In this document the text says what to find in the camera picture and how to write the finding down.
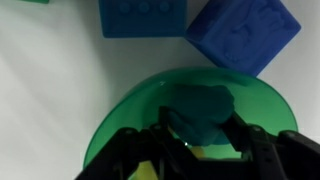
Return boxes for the dark green animal toy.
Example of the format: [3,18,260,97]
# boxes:
[168,84,235,146]

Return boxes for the dark green cube block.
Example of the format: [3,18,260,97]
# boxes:
[21,0,50,4]

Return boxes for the green plastic bowl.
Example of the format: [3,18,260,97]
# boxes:
[83,68,297,180]

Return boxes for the dark teal blue cube block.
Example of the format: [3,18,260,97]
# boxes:
[99,0,187,38]

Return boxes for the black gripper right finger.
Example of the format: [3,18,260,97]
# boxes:
[200,113,320,180]

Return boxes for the yellow star toy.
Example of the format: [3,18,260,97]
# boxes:
[133,128,214,180]

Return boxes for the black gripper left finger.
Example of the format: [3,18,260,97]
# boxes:
[74,105,201,180]

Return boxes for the royal blue cube block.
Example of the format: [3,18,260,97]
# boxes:
[186,0,301,76]

